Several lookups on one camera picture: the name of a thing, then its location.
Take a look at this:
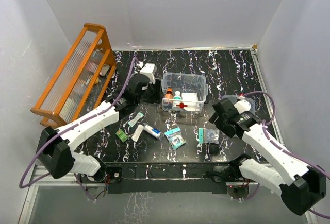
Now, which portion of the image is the teal clear zip bag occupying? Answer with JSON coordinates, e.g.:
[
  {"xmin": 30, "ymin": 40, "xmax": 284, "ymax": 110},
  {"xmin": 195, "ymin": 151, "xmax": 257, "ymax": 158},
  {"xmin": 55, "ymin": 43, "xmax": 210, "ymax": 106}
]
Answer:
[{"xmin": 198, "ymin": 128, "xmax": 220, "ymax": 144}]

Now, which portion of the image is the small green packet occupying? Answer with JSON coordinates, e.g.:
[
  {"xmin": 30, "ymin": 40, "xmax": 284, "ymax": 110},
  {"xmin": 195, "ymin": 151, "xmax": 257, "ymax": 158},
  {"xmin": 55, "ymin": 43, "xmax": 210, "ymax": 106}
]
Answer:
[{"xmin": 115, "ymin": 129, "xmax": 129, "ymax": 143}]

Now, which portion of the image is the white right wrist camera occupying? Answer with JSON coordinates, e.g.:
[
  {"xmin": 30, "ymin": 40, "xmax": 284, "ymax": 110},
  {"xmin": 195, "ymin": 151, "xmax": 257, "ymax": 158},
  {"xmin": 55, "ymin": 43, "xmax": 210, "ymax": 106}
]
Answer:
[{"xmin": 234, "ymin": 94, "xmax": 255, "ymax": 114}]

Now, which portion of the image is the orange wooden rack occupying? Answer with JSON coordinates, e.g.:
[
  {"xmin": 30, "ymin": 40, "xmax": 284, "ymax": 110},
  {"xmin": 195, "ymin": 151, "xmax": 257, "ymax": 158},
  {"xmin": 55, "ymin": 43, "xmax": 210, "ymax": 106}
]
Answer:
[{"xmin": 31, "ymin": 23, "xmax": 117, "ymax": 129}]

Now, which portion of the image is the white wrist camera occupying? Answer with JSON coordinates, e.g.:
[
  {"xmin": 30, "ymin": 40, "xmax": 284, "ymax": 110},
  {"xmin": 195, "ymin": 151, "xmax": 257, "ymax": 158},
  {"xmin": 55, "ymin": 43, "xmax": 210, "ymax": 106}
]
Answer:
[
  {"xmin": 234, "ymin": 94, "xmax": 255, "ymax": 114},
  {"xmin": 137, "ymin": 62, "xmax": 157, "ymax": 84}
]

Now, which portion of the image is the long white teal sachet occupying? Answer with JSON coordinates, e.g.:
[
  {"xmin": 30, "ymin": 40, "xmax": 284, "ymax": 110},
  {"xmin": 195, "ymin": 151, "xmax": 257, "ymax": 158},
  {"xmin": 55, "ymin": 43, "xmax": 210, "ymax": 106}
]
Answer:
[{"xmin": 131, "ymin": 125, "xmax": 144, "ymax": 142}]

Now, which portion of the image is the clear first aid box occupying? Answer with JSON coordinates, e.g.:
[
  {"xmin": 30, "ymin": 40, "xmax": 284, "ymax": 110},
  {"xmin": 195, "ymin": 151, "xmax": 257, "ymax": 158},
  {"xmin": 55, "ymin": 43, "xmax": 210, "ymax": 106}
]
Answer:
[{"xmin": 161, "ymin": 72, "xmax": 208, "ymax": 114}]

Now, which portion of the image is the brown bottle orange cap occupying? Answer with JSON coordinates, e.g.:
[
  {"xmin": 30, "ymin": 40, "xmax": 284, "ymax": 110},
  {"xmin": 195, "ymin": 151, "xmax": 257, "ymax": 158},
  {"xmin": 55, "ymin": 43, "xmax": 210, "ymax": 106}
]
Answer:
[{"xmin": 164, "ymin": 88, "xmax": 173, "ymax": 105}]

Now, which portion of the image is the white bottle green label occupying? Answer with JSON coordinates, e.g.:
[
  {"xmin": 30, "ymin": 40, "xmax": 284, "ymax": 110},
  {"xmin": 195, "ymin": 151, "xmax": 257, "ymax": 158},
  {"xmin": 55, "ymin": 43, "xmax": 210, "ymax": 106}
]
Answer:
[{"xmin": 173, "ymin": 91, "xmax": 182, "ymax": 105}]

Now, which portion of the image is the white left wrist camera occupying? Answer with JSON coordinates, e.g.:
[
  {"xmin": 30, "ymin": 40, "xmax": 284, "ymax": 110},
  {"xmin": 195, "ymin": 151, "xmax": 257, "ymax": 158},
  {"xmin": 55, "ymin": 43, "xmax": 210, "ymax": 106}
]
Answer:
[{"xmin": 137, "ymin": 62, "xmax": 157, "ymax": 84}]

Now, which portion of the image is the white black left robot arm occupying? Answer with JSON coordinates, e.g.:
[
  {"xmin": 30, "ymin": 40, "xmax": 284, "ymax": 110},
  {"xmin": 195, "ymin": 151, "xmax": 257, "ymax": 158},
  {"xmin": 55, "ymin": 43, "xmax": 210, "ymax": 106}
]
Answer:
[{"xmin": 38, "ymin": 74, "xmax": 162, "ymax": 182}]

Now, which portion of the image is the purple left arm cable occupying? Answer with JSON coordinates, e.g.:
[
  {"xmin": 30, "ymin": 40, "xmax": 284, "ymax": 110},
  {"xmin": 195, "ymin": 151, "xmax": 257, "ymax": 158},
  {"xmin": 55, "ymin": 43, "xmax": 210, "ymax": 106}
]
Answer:
[{"xmin": 19, "ymin": 57, "xmax": 140, "ymax": 201}]

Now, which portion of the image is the white blue ointment tube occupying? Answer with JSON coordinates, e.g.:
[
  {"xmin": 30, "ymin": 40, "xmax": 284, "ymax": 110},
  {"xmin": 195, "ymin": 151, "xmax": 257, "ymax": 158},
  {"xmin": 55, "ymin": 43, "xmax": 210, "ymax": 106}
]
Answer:
[{"xmin": 143, "ymin": 124, "xmax": 161, "ymax": 139}]

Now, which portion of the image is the white blue packet bag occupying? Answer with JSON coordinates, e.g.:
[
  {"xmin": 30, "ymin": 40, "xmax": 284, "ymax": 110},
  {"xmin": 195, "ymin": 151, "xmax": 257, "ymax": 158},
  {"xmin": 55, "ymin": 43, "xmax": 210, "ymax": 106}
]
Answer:
[{"xmin": 181, "ymin": 93, "xmax": 198, "ymax": 110}]

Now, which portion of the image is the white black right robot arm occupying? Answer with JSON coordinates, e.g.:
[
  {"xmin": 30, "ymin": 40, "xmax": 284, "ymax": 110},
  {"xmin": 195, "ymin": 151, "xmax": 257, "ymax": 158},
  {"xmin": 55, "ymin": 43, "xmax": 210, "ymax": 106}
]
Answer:
[{"xmin": 209, "ymin": 97, "xmax": 326, "ymax": 215}]

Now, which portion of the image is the clear plastic box lid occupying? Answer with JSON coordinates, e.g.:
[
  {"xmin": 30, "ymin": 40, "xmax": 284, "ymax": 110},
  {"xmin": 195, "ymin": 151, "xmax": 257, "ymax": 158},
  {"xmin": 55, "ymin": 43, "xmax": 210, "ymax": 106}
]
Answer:
[{"xmin": 222, "ymin": 95, "xmax": 255, "ymax": 115}]

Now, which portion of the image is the aluminium frame rail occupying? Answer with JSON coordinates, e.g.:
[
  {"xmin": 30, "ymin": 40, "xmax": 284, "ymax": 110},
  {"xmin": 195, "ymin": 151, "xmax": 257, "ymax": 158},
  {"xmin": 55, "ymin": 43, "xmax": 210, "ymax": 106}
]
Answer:
[{"xmin": 35, "ymin": 58, "xmax": 326, "ymax": 215}]

